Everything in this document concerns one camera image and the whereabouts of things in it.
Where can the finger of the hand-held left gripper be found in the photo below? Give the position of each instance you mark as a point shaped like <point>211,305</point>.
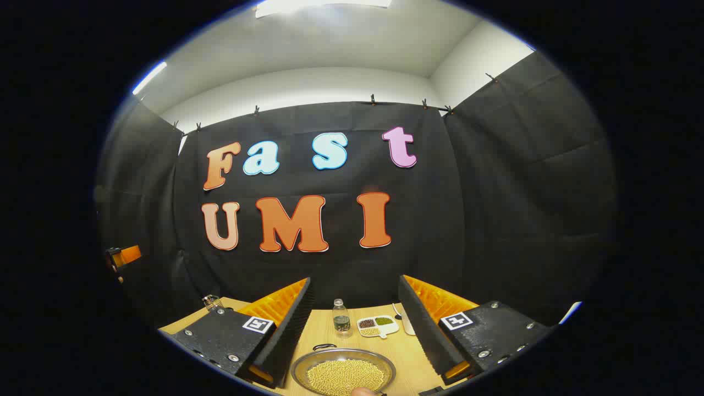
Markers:
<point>130,254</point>

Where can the clear plastic water bottle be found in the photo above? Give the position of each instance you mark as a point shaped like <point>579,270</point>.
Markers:
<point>341,322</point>

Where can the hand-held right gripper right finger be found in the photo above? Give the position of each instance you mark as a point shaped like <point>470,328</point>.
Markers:
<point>421,330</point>

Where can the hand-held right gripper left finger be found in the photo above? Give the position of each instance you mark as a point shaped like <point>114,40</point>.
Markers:
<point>291,330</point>

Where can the white divided bean dish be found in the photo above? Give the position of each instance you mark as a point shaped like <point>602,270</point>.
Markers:
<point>377,325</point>

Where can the ceiling light panel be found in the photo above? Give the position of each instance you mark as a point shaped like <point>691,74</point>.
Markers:
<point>149,77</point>
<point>319,5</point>

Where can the pile of soybeans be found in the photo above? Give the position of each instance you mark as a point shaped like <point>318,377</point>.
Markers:
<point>344,377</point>

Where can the stainless steel pot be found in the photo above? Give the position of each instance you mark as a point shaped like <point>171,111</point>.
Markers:
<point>301,367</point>

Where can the white toaster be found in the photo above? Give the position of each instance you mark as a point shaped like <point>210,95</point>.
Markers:
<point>408,328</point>

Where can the black backdrop cloth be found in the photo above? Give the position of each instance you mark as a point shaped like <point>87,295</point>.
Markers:
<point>495,209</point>

